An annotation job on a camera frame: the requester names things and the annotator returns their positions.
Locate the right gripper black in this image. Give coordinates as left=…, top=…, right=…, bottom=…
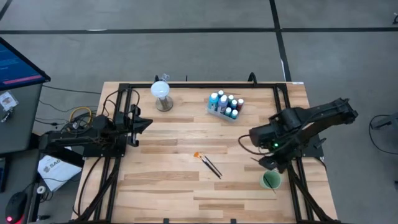
left=248, top=124, right=281, bottom=174

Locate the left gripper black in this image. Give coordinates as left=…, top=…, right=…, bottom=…
left=112, top=104, right=154, bottom=147

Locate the paintbrush with pale bristles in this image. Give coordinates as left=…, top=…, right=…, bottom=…
left=201, top=154, right=223, bottom=177

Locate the paintbrush with orange bristles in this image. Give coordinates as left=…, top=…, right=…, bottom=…
left=193, top=151, right=223, bottom=180

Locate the green cup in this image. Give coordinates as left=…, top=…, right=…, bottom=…
left=259, top=169, right=282, bottom=190

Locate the white mushroom lamp brass base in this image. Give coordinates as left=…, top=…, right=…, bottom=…
left=150, top=80, right=174, bottom=112

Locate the clear plastic bin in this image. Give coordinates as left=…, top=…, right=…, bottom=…
left=206, top=91, right=246, bottom=123

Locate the grey desk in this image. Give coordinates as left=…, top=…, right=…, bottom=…
left=0, top=83, right=43, bottom=156

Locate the grey stand base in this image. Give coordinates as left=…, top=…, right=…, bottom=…
left=372, top=112, right=398, bottom=131

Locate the computer monitor blue screen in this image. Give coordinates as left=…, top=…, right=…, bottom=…
left=0, top=37, right=51, bottom=91

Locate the white badge card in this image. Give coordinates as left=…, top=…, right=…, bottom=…
left=0, top=90, right=19, bottom=112

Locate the black computer mouse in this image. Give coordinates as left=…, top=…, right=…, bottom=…
left=5, top=191, right=29, bottom=224

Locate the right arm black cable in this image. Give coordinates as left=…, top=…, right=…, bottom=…
left=238, top=134, right=271, bottom=156

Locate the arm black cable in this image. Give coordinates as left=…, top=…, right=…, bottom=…
left=238, top=134, right=271, bottom=156
left=101, top=88, right=141, bottom=118

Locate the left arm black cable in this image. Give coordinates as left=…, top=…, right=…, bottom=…
left=101, top=88, right=141, bottom=118

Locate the yellow cable coil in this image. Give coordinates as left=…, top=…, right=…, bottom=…
left=68, top=106, right=93, bottom=124

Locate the thin black floor cable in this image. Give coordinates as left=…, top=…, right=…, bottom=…
left=42, top=84, right=102, bottom=94

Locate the thick black base cable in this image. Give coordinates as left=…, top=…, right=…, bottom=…
left=76, top=157, right=104, bottom=218

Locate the black floor cable loop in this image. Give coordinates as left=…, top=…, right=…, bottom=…
left=368, top=114, right=398, bottom=156

